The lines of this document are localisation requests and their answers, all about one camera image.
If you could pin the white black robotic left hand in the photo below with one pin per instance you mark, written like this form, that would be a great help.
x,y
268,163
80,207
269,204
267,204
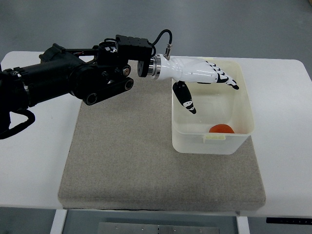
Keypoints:
x,y
185,70

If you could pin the orange fruit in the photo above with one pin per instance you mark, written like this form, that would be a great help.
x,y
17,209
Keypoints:
x,y
221,128

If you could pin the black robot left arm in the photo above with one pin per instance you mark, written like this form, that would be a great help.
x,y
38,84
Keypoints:
x,y
92,75

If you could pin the translucent white plastic box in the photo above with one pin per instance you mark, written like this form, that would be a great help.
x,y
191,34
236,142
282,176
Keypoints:
x,y
215,103

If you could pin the grey felt mat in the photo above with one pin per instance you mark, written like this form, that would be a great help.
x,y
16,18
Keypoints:
x,y
122,158

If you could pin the white right table leg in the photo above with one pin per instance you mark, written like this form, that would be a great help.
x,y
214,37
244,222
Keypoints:
x,y
242,224

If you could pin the white table leg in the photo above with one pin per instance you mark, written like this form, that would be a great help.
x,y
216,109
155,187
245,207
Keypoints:
x,y
242,224
58,221

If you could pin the black table control panel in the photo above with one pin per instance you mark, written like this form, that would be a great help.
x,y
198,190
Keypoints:
x,y
294,221

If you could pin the white left table leg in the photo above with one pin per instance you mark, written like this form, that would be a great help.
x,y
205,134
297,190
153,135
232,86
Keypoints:
x,y
58,221

